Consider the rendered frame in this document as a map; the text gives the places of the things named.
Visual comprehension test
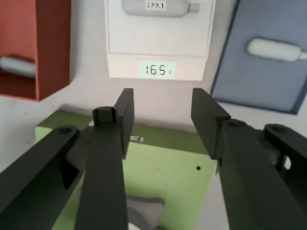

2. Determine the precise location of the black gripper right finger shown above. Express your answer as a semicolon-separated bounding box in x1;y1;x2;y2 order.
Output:
191;88;307;230

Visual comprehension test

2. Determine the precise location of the red open box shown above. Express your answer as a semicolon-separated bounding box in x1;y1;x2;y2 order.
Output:
0;0;71;102

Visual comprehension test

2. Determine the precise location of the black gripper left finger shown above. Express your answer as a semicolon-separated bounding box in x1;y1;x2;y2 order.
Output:
0;88;134;230

